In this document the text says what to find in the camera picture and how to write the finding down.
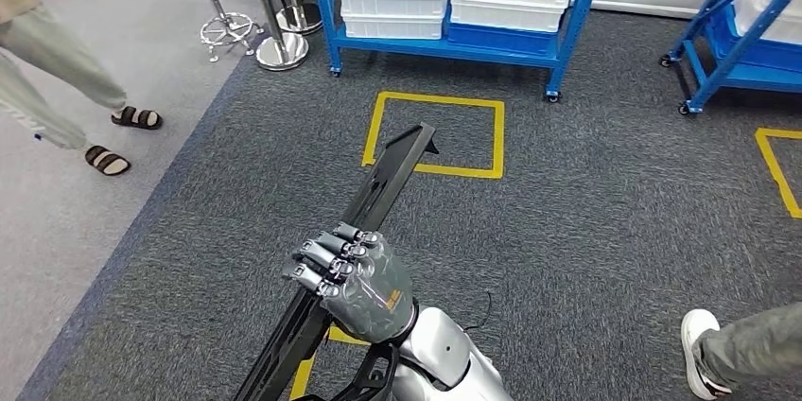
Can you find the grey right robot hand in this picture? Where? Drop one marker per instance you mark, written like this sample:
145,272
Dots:
376,291

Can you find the black license plate frame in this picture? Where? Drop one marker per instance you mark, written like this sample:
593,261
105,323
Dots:
401,154

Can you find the blue metal shelf rack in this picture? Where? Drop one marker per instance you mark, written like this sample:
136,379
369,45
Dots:
752,82
388,47

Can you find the person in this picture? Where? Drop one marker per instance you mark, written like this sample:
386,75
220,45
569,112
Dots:
752,342
50,53

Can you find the yellow floor tape square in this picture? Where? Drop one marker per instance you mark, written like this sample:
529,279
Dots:
438,99

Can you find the blue plastic bin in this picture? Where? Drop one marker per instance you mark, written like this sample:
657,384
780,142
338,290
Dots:
764,53
495,40

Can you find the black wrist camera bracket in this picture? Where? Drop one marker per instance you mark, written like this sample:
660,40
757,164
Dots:
376,354

